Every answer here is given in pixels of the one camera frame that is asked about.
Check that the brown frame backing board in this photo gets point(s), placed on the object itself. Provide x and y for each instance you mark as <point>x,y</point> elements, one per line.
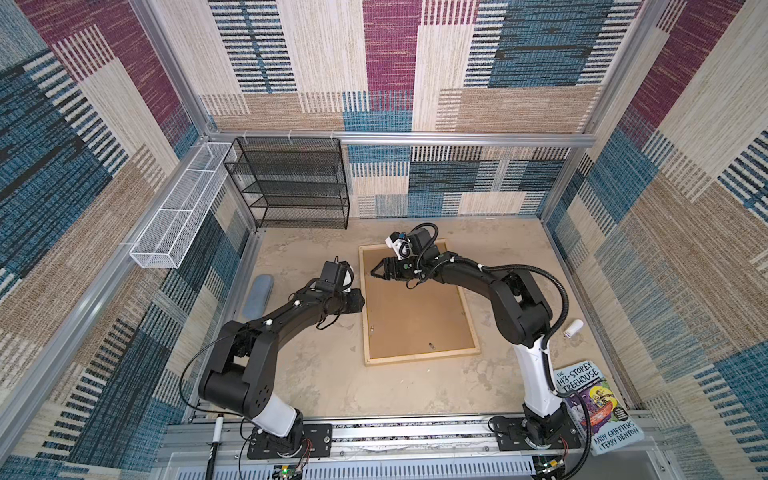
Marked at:
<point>414,318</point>

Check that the colourful treehouse book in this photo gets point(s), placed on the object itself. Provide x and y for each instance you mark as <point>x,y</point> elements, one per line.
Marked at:
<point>612,426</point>

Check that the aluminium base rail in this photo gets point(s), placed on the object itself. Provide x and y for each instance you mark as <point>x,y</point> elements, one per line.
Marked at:
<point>414,447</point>

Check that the small white cylinder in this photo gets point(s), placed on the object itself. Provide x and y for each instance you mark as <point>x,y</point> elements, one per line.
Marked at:
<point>574,327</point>

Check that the black white marker pen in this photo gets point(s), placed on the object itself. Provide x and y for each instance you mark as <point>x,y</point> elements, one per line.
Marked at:
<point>214,446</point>

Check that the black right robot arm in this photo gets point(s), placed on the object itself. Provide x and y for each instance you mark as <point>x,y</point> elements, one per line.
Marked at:
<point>528,305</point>

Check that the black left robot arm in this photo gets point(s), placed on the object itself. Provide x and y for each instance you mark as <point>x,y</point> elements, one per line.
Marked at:
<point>239,375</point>

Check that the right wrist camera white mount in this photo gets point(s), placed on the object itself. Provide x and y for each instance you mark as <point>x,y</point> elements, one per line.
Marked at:
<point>401,244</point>

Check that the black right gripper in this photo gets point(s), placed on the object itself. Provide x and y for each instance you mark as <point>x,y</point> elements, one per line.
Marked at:
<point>388,264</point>

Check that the black wire mesh shelf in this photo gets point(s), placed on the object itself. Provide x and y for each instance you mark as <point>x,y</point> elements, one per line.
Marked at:
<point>291,183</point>

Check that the blue grey glasses case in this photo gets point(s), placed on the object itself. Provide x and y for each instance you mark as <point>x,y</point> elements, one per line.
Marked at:
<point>258,297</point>

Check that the white wire mesh basket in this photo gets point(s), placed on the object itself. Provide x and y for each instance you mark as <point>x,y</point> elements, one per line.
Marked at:
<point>166,240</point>

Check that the light wooden picture frame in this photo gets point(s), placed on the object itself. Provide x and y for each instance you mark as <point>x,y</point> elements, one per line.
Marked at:
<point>420,359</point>

